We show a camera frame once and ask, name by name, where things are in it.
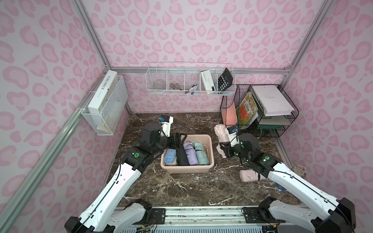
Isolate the light blue umbrella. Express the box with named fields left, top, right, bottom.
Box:
left=164, top=149, right=177, bottom=166

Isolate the lilac umbrella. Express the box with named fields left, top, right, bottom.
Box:
left=183, top=141, right=199, bottom=166

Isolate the black umbrella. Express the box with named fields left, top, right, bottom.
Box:
left=175, top=140, right=189, bottom=166

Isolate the pink umbrella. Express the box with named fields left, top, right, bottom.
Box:
left=214, top=124, right=229, bottom=154
left=240, top=170, right=267, bottom=183

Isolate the pink plastic storage box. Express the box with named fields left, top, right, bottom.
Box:
left=160, top=135, right=214, bottom=174

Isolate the mint green umbrella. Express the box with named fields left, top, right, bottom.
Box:
left=193, top=142, right=210, bottom=166

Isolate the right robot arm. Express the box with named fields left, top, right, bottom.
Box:
left=220, top=129, right=356, bottom=233

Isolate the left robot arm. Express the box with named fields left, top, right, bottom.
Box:
left=65, top=116, right=173, bottom=233

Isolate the small white box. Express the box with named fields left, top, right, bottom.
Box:
left=201, top=70, right=216, bottom=94

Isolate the white long box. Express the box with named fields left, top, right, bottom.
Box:
left=87, top=70, right=119, bottom=114

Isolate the pink folder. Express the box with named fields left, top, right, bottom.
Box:
left=225, top=103, right=238, bottom=126

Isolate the green red book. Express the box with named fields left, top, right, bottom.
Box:
left=236, top=92, right=258, bottom=127

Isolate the green tray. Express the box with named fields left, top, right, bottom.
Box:
left=257, top=116, right=291, bottom=138

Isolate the white paper stack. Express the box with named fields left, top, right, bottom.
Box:
left=252, top=85, right=294, bottom=117

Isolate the black calculator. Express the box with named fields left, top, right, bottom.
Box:
left=218, top=68, right=233, bottom=92

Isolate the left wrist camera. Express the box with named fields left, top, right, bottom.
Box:
left=160, top=115, right=173, bottom=137

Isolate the black wire file rack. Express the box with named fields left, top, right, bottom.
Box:
left=220, top=84, right=299, bottom=130

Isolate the white wire wall basket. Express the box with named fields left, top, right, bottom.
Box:
left=145, top=62, right=236, bottom=96

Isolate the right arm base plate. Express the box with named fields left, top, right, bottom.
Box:
left=241, top=207, right=270, bottom=223

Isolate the white wire side basket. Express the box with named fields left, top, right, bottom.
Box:
left=82, top=75, right=128, bottom=136

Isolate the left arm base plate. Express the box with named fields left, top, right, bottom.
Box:
left=138, top=208, right=166, bottom=225

